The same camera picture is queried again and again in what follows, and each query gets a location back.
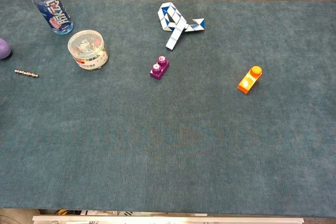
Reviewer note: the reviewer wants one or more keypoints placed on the orange building block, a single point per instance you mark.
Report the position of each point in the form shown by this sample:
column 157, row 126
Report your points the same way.
column 248, row 82

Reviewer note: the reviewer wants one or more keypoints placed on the purple ball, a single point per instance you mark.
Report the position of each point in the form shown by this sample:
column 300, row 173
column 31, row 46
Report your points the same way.
column 4, row 48

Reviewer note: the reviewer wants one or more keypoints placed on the teal felt table cloth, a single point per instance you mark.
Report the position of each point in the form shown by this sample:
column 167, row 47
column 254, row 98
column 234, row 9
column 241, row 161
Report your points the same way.
column 168, row 142

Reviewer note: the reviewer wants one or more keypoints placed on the clear plastic tub of clips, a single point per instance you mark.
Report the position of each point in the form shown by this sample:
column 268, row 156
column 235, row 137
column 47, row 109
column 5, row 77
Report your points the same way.
column 88, row 51

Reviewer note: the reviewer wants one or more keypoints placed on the clear water bottle blue label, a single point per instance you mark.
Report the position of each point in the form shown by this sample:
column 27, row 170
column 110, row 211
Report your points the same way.
column 50, row 6

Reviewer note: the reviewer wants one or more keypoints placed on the purple building block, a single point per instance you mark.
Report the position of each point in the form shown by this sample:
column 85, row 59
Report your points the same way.
column 158, row 70

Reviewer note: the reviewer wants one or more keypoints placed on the blue white snake puzzle toy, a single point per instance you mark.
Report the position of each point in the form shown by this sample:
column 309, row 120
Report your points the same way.
column 174, row 35

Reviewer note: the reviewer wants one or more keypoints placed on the aluminium profile rail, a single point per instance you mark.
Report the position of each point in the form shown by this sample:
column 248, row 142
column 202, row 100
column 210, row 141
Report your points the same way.
column 168, row 220

